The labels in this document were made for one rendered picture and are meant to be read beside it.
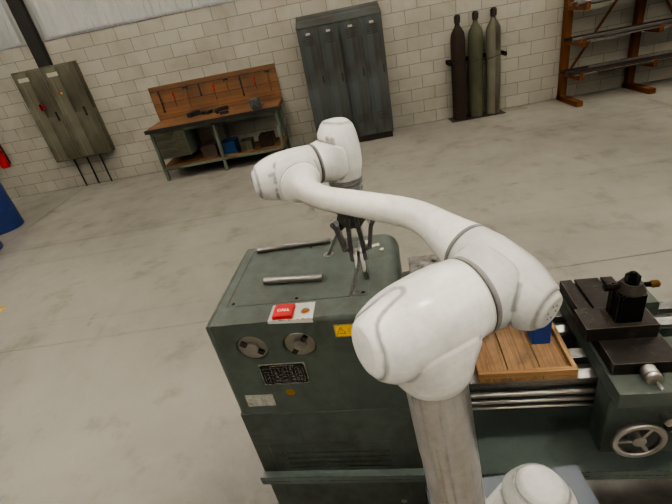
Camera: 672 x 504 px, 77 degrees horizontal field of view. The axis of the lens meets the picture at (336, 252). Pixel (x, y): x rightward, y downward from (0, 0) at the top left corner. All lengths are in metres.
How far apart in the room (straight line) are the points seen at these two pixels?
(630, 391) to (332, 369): 0.85
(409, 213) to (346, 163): 0.29
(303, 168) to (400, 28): 6.81
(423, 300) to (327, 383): 0.84
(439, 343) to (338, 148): 0.60
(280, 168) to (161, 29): 7.18
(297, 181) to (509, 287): 0.52
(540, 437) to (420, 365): 1.25
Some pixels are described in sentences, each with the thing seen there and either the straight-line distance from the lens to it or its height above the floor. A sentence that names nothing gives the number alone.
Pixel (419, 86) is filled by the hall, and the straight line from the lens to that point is 7.86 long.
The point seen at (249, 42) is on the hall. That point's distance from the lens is 7.76.
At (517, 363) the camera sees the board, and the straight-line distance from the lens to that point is 1.56.
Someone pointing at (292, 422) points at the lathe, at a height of 0.81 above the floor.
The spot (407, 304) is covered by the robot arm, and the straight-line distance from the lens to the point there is 0.59.
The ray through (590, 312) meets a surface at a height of 1.02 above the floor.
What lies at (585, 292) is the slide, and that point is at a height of 0.97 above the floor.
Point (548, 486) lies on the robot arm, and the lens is 1.09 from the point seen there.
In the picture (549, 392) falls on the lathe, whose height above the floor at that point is 0.79.
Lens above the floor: 1.99
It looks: 29 degrees down
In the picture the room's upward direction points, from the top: 12 degrees counter-clockwise
